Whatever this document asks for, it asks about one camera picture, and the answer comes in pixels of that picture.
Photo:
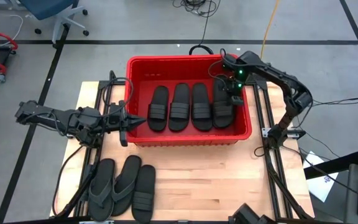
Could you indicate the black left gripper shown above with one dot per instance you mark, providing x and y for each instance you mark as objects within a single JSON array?
[{"x": 123, "y": 124}]

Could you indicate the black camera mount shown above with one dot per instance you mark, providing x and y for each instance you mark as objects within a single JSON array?
[{"x": 247, "y": 214}]

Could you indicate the black flip-flop sandal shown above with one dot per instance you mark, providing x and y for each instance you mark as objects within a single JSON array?
[
  {"x": 101, "y": 193},
  {"x": 126, "y": 183}
]

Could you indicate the black aluminium frame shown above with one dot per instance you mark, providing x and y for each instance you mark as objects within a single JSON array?
[{"x": 259, "y": 105}]

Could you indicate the white paper sheet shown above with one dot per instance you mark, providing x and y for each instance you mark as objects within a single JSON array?
[{"x": 320, "y": 183}]

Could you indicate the red plastic bin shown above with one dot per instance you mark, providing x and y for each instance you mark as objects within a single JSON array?
[{"x": 185, "y": 138}]

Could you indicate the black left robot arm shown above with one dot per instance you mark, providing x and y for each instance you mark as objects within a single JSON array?
[{"x": 48, "y": 116}]

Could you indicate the blue office chair white base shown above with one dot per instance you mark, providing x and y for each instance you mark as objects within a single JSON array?
[{"x": 48, "y": 6}]

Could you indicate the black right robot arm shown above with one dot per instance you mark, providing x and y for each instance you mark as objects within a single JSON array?
[{"x": 278, "y": 74}]

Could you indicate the black slide sandal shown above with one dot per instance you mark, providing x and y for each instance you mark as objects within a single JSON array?
[
  {"x": 201, "y": 107},
  {"x": 222, "y": 112},
  {"x": 158, "y": 109},
  {"x": 179, "y": 107},
  {"x": 143, "y": 196}
]

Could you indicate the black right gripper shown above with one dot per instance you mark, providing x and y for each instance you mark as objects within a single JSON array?
[{"x": 235, "y": 88}]

